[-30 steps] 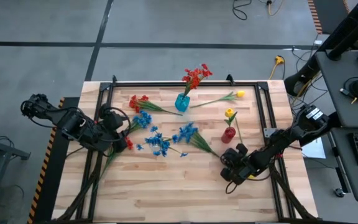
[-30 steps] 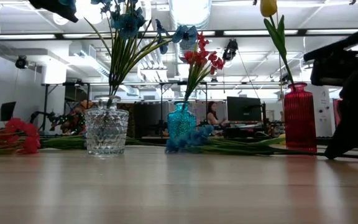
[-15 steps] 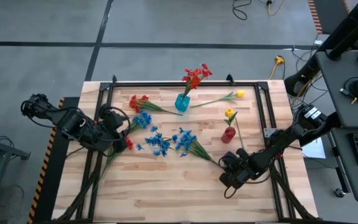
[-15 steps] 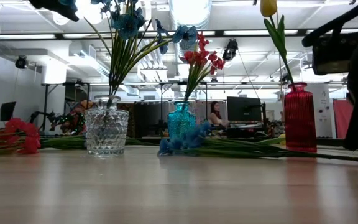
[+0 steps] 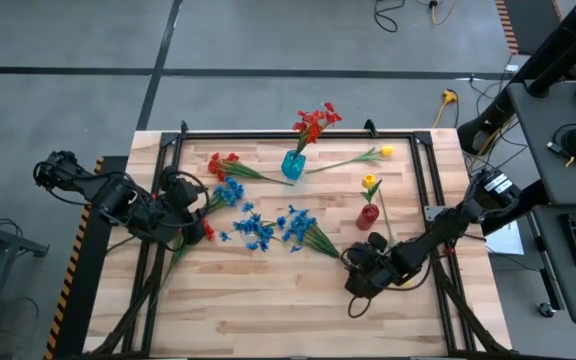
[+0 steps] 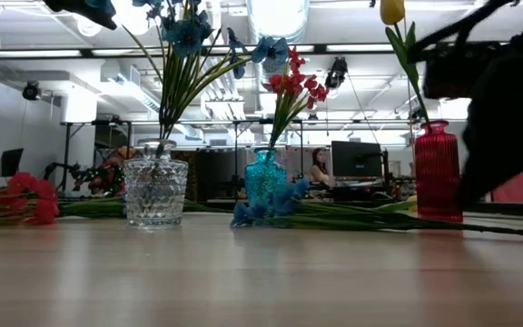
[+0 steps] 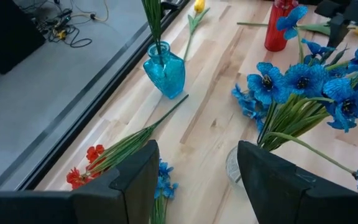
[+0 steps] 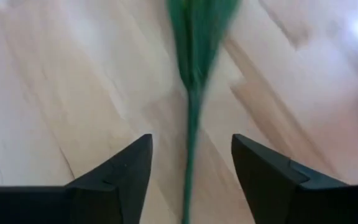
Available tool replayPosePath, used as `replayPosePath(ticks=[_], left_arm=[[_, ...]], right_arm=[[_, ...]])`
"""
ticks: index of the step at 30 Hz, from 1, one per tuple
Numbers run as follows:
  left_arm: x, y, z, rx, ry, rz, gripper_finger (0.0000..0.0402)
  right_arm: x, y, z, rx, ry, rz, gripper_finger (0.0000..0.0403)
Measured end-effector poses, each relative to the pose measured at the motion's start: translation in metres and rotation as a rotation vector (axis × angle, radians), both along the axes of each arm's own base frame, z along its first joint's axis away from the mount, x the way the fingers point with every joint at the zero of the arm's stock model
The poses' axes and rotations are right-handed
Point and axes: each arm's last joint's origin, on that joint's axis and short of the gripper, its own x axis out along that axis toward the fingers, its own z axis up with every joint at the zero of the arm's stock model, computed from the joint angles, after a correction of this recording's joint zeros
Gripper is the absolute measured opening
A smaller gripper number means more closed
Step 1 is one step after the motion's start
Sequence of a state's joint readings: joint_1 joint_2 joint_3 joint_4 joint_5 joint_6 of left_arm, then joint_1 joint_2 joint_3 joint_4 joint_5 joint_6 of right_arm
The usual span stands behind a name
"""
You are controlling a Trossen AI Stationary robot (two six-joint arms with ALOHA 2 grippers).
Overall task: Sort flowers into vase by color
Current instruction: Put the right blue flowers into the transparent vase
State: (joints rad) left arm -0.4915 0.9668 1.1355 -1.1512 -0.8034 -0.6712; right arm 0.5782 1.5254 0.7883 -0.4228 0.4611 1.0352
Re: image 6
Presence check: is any black overhead frame bar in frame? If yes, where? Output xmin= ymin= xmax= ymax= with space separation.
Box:
xmin=0 ymin=41 xmax=426 ymax=59

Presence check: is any coral partition panel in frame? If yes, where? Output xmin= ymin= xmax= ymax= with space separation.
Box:
xmin=492 ymin=161 xmax=523 ymax=204

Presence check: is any red ribbed glass vase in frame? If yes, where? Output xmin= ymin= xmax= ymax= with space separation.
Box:
xmin=414 ymin=120 xmax=465 ymax=223

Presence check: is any person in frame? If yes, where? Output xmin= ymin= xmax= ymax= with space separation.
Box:
xmin=309 ymin=147 xmax=337 ymax=188

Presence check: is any blue artificial flower bunch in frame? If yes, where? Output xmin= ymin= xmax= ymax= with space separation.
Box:
xmin=84 ymin=0 xmax=291 ymax=158
xmin=231 ymin=178 xmax=523 ymax=240

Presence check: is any thin hanging cable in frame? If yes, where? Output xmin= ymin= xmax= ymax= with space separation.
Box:
xmin=404 ymin=76 xmax=413 ymax=120

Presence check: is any black partition panel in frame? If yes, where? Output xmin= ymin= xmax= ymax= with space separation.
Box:
xmin=183 ymin=148 xmax=247 ymax=203

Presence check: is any silver ceiling duct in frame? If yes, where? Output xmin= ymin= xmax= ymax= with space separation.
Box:
xmin=247 ymin=0 xmax=311 ymax=92

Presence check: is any small black monitor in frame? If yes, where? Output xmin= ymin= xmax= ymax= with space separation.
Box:
xmin=0 ymin=148 xmax=25 ymax=178

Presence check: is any clear faceted glass vase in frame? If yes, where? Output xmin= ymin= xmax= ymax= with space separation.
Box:
xmin=123 ymin=138 xmax=190 ymax=229

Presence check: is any teal glass vase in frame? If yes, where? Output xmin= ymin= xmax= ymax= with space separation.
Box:
xmin=243 ymin=147 xmax=289 ymax=214

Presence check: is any large black monitor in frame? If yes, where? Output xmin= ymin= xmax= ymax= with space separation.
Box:
xmin=331 ymin=140 xmax=383 ymax=183

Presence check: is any black ceiling camera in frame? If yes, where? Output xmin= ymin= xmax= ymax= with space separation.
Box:
xmin=21 ymin=80 xmax=43 ymax=102
xmin=324 ymin=56 xmax=349 ymax=90

